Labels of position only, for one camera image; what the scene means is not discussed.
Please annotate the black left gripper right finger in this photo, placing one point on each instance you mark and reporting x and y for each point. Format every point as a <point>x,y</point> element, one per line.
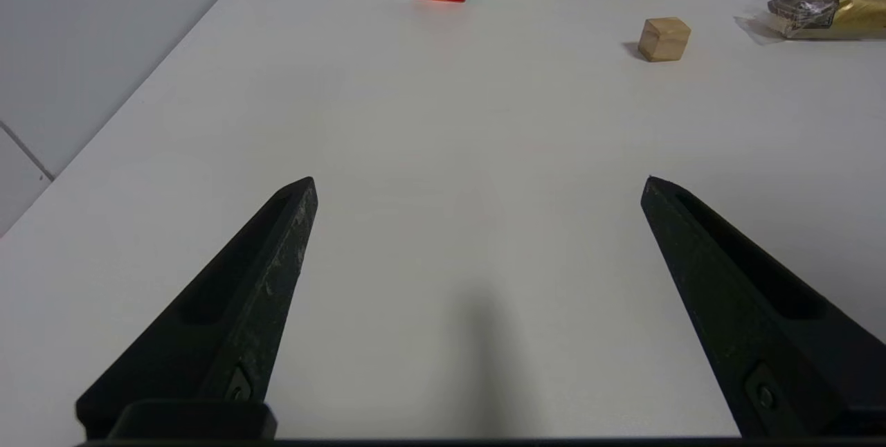
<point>754,322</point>

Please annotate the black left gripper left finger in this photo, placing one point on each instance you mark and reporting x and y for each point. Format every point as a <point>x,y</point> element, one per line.
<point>235,322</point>

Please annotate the small wooden cube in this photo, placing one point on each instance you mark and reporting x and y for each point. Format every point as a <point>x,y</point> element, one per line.
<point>663,40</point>

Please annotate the clear wrapped snack gold band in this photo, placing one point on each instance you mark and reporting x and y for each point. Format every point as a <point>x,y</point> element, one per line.
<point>824,14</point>

